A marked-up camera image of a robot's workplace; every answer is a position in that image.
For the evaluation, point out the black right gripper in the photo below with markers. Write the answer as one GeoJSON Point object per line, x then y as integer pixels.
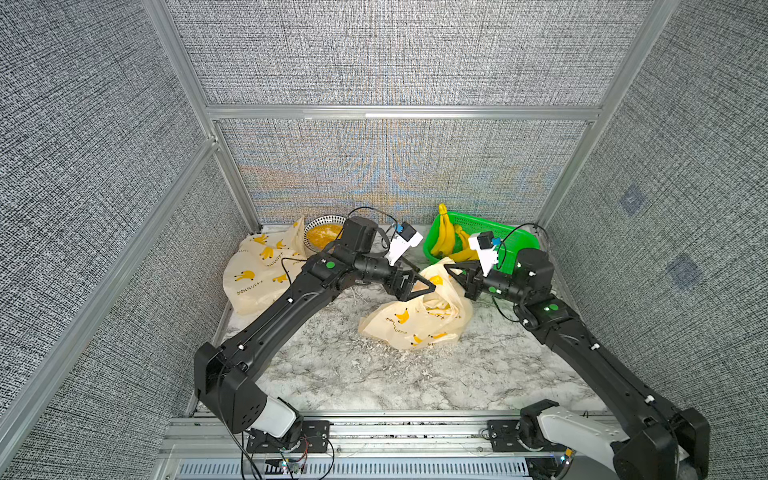
{"type": "Point", "coordinates": [474, 282]}

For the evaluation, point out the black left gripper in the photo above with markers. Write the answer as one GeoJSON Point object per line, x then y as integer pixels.
{"type": "Point", "coordinates": [403, 292]}

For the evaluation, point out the banana print plastic bag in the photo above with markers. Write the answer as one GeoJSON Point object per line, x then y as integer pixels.
{"type": "Point", "coordinates": [259, 272]}
{"type": "Point", "coordinates": [424, 321]}

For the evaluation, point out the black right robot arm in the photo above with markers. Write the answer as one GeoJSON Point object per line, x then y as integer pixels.
{"type": "Point", "coordinates": [657, 440]}

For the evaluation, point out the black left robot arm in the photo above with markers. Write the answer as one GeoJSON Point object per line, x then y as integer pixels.
{"type": "Point", "coordinates": [225, 376]}

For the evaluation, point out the right yellow banana bunch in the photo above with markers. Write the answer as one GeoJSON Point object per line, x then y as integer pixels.
{"type": "Point", "coordinates": [467, 253]}

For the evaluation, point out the yellow banana bunch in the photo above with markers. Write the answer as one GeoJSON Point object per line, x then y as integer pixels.
{"type": "Point", "coordinates": [467, 253]}
{"type": "Point", "coordinates": [445, 243]}

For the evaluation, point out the left yellow banana bunch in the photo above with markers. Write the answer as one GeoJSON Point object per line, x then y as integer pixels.
{"type": "Point", "coordinates": [445, 243]}

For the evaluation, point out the patterned bowl with yellow food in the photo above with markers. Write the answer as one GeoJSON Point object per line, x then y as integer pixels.
{"type": "Point", "coordinates": [321, 231]}

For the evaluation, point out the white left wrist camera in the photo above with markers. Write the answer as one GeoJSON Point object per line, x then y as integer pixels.
{"type": "Point", "coordinates": [406, 236]}

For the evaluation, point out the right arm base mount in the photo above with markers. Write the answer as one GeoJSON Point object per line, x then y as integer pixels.
{"type": "Point", "coordinates": [524, 433]}

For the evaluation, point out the aluminium front rail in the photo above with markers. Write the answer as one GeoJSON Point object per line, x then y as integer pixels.
{"type": "Point", "coordinates": [388, 445]}

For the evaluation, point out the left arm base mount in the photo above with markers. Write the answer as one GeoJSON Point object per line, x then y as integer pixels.
{"type": "Point", "coordinates": [309, 436]}

